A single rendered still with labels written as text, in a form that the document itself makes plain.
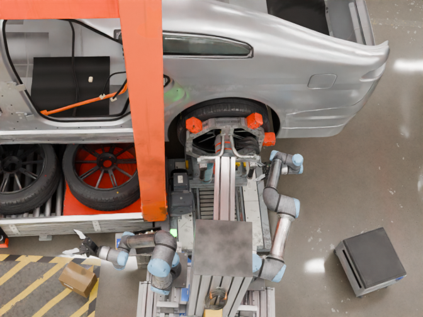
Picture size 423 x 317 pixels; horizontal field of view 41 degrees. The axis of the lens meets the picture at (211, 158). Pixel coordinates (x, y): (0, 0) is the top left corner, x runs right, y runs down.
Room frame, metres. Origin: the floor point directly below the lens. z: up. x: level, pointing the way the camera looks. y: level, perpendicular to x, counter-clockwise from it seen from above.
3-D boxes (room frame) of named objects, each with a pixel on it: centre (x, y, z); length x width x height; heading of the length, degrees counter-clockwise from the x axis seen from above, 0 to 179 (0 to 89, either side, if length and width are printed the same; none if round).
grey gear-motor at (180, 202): (1.82, 0.21, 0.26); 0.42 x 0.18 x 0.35; 11
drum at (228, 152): (1.91, -0.09, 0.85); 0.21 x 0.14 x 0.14; 11
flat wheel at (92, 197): (1.88, 0.78, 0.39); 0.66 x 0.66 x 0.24
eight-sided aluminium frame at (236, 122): (1.98, -0.07, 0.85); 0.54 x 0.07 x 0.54; 101
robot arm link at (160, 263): (0.89, 0.19, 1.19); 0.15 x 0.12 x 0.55; 171
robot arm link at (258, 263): (1.07, -0.33, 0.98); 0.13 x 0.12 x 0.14; 81
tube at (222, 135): (1.84, 0.00, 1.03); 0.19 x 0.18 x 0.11; 11
